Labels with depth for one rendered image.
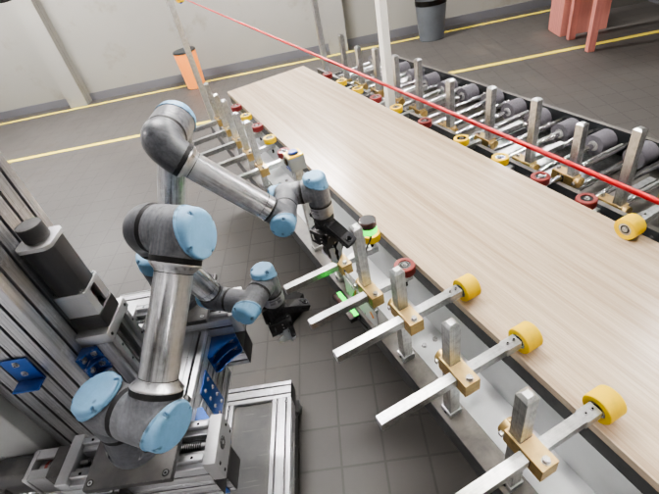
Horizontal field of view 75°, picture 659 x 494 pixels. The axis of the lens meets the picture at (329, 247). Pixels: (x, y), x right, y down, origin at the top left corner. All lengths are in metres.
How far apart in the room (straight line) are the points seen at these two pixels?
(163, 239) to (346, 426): 1.57
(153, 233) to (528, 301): 1.14
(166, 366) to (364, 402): 1.49
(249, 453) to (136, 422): 1.14
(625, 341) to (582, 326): 0.11
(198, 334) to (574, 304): 1.23
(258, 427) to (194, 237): 1.36
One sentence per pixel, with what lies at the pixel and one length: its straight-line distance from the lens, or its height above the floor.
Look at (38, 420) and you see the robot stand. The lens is 1.60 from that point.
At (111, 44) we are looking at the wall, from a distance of 8.41.
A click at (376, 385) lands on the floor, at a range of 2.40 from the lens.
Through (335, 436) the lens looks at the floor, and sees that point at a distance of 2.30.
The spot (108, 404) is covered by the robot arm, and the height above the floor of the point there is 1.26.
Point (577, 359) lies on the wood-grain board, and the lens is 1.43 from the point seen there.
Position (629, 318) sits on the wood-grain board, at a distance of 1.57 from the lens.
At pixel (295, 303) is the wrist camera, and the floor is 0.98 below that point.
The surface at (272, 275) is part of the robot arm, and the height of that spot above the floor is 1.16.
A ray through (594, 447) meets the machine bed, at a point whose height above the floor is 0.81.
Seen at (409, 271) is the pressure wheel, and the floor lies 0.90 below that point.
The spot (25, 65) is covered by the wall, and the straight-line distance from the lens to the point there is 9.12.
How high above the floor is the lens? 2.02
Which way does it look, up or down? 39 degrees down
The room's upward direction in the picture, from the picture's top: 13 degrees counter-clockwise
